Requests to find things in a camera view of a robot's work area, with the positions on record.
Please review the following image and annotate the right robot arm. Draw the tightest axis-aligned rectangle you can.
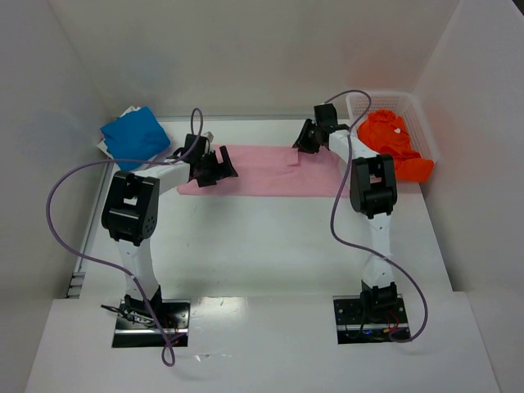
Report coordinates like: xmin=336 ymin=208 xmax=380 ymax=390
xmin=293 ymin=103 xmax=398 ymax=322

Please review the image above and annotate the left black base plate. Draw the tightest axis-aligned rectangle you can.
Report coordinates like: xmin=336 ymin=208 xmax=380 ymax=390
xmin=102 ymin=300 xmax=191 ymax=349

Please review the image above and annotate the pink t-shirt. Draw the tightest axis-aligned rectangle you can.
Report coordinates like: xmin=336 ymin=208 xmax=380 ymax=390
xmin=177 ymin=145 xmax=346 ymax=197

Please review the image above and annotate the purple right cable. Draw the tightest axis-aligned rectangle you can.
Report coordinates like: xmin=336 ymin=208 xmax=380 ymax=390
xmin=323 ymin=89 xmax=430 ymax=343

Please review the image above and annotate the orange crumpled t-shirt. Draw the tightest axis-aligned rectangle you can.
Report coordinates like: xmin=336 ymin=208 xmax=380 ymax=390
xmin=357 ymin=109 xmax=434 ymax=183

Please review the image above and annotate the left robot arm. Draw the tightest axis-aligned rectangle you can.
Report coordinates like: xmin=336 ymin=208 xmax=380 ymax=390
xmin=102 ymin=134 xmax=237 ymax=319

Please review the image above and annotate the white folded t-shirt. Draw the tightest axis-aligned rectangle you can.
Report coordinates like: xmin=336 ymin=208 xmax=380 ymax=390
xmin=96 ymin=105 xmax=165 ymax=173

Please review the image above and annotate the blue folded t-shirt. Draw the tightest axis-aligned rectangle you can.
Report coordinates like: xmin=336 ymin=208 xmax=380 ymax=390
xmin=100 ymin=106 xmax=172 ymax=173

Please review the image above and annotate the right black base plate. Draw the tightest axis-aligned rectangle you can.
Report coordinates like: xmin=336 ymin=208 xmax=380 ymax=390
xmin=333 ymin=296 xmax=411 ymax=345

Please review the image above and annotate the white perforated plastic basket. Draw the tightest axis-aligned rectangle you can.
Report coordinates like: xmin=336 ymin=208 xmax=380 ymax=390
xmin=345 ymin=90 xmax=440 ymax=163

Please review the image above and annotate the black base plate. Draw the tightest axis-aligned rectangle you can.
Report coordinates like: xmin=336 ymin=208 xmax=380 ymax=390
xmin=102 ymin=300 xmax=191 ymax=349
xmin=333 ymin=296 xmax=411 ymax=345

